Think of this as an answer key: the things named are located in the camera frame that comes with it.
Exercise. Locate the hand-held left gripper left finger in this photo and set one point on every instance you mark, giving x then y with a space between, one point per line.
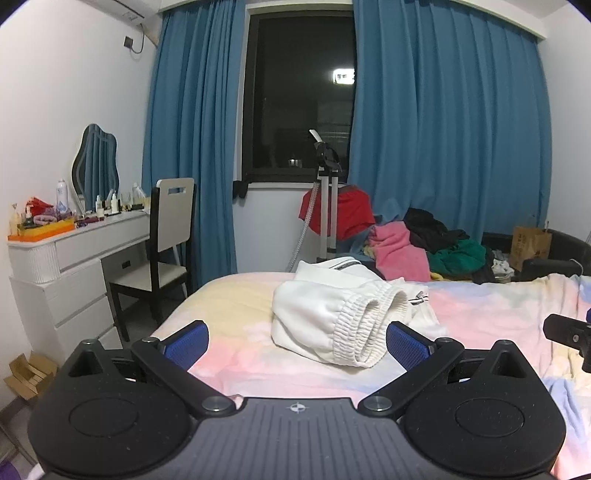
187 345

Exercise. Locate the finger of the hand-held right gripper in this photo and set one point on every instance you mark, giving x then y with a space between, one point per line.
561 330

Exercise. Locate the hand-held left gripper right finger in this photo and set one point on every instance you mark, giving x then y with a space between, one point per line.
408 348

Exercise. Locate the white pants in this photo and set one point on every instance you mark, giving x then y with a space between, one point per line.
318 314

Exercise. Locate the pastel tie-dye bed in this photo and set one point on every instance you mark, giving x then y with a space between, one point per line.
485 309

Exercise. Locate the white patterned cloth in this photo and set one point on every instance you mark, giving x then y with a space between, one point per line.
502 270

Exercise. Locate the brown cardboard box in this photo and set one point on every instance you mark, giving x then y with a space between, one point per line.
531 247

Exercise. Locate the pink garment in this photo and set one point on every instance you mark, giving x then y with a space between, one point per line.
397 251

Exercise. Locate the green garment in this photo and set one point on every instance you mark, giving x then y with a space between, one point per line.
461 256

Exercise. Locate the black garment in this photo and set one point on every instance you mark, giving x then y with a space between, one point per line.
429 228

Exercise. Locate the white vanity desk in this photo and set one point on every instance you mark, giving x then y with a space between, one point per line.
78 286

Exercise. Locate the black and cream chair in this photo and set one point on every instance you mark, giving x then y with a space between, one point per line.
173 217

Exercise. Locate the red garment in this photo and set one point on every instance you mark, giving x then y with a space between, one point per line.
355 207

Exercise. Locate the small cosmetic bottle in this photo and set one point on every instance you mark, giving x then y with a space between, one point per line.
99 206
114 204

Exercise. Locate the white lotion bottle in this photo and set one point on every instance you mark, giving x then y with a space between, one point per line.
136 193

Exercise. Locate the garment steamer stand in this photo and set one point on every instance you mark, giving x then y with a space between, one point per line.
325 207

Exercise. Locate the black curtain holder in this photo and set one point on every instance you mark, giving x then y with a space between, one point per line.
240 189

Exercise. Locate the orange tray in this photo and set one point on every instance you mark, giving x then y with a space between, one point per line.
41 232

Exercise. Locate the white spray bottle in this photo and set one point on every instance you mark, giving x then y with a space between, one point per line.
62 196

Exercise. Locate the red bag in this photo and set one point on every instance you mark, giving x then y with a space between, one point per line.
39 205

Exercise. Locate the wavy vanity mirror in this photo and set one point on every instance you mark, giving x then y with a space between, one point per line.
94 161

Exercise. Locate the blue curtain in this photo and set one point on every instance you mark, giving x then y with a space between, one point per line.
194 138
452 115

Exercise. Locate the dark window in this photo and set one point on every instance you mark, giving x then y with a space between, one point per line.
295 92

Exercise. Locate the white air conditioner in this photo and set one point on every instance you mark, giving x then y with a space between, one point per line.
129 9

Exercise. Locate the wall power socket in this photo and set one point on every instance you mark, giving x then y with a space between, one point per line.
130 42

